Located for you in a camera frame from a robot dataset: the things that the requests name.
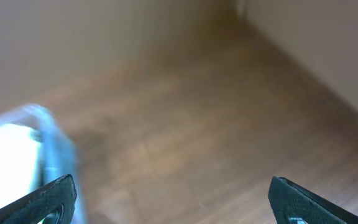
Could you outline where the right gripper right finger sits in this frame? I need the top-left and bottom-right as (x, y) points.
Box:
(268, 176), (358, 224)

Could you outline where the clear plastic storage container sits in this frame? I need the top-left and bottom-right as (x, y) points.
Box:
(0, 104), (88, 224)

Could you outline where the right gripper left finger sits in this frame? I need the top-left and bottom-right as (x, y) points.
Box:
(0, 174), (77, 224)

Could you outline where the cream white cloth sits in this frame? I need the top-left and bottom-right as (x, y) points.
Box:
(0, 124), (42, 208)

